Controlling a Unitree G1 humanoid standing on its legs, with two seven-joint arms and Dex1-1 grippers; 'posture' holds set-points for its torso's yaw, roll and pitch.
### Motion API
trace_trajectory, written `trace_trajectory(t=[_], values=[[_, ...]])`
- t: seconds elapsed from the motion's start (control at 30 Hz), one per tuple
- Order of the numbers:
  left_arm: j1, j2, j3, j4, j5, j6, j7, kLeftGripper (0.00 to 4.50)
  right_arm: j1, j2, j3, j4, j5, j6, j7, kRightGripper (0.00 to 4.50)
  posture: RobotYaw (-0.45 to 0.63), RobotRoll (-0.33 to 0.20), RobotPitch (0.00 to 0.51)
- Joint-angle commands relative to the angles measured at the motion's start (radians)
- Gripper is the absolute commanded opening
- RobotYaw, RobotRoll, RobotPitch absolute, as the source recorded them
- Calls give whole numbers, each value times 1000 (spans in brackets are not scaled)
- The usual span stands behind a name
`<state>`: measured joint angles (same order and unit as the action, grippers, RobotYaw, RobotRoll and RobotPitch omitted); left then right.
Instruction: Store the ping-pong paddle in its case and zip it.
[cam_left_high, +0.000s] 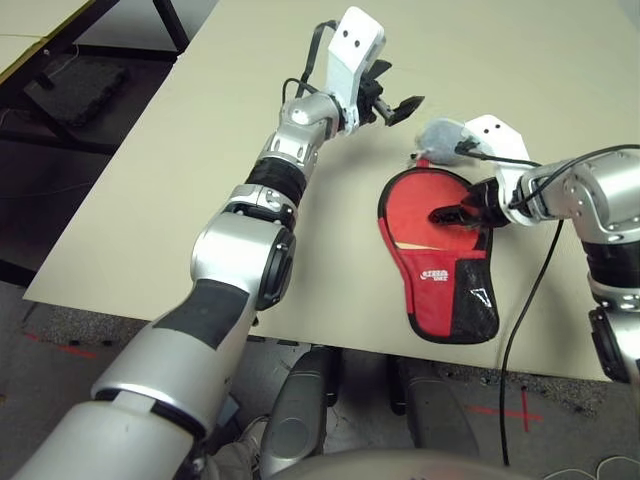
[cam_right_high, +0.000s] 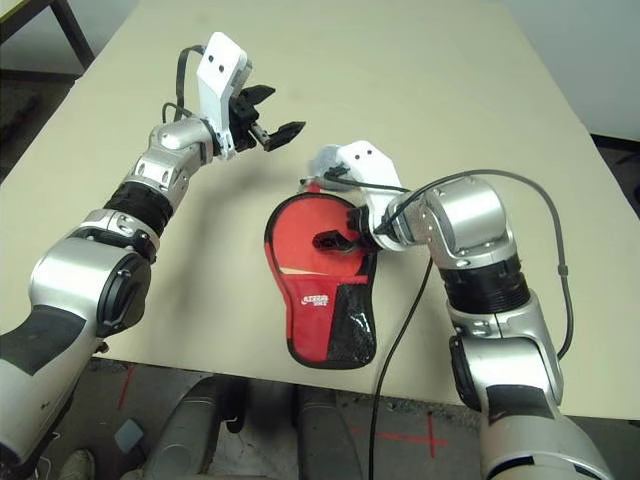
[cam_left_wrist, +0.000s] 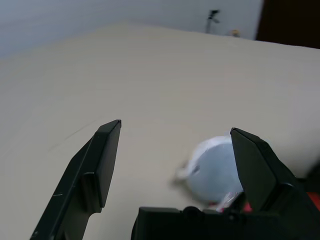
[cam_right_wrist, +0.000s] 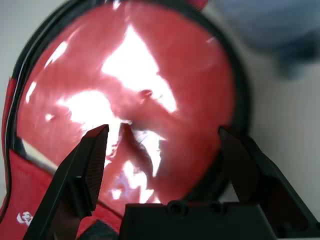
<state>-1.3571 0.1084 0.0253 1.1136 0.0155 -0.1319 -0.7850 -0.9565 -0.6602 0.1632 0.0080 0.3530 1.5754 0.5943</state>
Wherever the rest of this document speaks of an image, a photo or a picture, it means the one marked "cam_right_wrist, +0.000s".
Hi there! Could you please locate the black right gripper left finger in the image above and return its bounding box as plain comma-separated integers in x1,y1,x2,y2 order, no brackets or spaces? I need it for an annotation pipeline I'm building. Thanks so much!
23,123,111,240

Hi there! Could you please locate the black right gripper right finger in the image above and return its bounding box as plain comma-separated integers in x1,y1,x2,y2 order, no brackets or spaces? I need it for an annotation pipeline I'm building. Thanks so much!
217,126,320,236

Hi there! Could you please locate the red black paddle case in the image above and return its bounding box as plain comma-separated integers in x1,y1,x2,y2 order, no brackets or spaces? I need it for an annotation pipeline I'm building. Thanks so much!
0,0,254,240

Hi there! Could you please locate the red ping-pong paddle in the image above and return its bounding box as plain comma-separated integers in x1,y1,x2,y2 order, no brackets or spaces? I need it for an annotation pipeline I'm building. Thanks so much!
15,1,236,204

